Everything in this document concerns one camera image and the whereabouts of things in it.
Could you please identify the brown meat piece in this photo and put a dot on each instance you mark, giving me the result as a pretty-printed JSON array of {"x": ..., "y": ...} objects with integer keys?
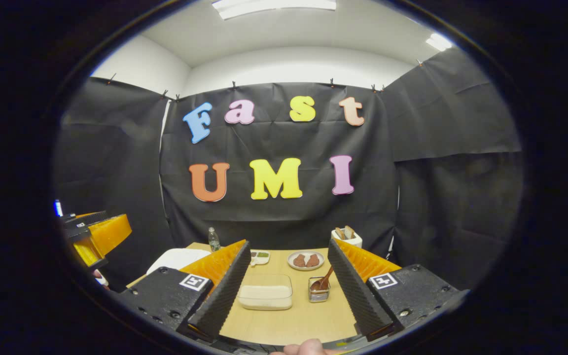
[
  {"x": 312, "y": 260},
  {"x": 299, "y": 261}
]

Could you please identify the white round plate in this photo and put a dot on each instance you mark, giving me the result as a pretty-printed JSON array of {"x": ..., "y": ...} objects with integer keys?
[{"x": 305, "y": 268}]

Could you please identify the black backdrop cloth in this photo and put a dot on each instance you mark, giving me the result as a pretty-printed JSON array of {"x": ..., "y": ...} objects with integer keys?
[{"x": 437, "y": 197}]

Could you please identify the white divided dish of beans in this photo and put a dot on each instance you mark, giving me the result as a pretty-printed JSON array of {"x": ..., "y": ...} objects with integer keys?
[{"x": 260, "y": 256}]

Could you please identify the computer monitor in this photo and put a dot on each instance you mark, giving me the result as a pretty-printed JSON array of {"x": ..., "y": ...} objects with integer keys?
[{"x": 58, "y": 208}]

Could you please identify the long ceiling light panel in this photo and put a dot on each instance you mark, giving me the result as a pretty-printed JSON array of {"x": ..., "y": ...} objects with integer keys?
[{"x": 274, "y": 7}]

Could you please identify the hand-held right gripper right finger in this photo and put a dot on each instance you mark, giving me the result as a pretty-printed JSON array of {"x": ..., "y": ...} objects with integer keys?
[{"x": 355, "y": 296}]

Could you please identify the white toaster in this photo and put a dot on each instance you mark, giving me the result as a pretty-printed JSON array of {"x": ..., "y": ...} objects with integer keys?
[{"x": 350, "y": 242}]

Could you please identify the wooden spoon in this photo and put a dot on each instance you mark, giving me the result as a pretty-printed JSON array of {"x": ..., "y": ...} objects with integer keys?
[{"x": 324, "y": 280}]

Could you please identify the white rice cooker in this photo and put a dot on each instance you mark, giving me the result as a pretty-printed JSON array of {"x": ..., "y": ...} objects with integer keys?
[{"x": 175, "y": 259}]

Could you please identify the toasted bread slice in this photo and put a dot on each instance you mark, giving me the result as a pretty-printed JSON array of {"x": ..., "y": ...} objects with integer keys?
[
  {"x": 339, "y": 233},
  {"x": 349, "y": 231}
]

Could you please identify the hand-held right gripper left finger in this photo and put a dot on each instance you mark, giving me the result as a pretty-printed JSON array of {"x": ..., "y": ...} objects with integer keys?
[{"x": 227, "y": 296}]

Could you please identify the row of black cloth clips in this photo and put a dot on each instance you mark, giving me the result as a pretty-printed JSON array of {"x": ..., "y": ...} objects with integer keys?
[{"x": 233, "y": 85}]

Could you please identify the small ceiling light panel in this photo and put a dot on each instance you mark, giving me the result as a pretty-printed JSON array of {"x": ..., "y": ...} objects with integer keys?
[{"x": 438, "y": 42}]

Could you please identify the clear plastic water bottle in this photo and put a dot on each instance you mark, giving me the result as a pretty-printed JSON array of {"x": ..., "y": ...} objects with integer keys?
[{"x": 214, "y": 241}]

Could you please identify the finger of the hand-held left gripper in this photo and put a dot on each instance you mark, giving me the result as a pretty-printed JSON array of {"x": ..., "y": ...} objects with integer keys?
[
  {"x": 111, "y": 234},
  {"x": 87, "y": 218}
]

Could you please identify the clear box of rice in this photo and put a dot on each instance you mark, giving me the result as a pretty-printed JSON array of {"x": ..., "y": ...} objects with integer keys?
[{"x": 264, "y": 296}]

